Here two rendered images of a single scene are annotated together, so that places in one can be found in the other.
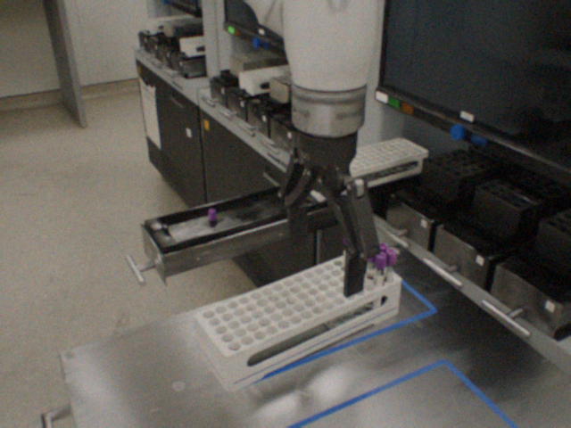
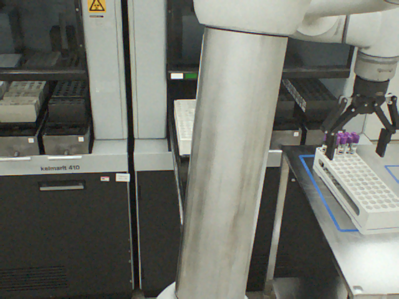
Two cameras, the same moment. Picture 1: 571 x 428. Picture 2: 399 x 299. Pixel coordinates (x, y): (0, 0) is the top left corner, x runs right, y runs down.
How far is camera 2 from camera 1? 1.22 m
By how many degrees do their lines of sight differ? 58
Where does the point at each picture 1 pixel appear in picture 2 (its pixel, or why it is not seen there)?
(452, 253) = (276, 140)
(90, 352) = (357, 279)
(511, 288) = (317, 137)
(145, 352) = (361, 255)
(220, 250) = not seen: hidden behind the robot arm
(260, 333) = (386, 195)
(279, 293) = (351, 181)
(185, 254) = not seen: hidden behind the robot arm
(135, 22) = not seen: outside the picture
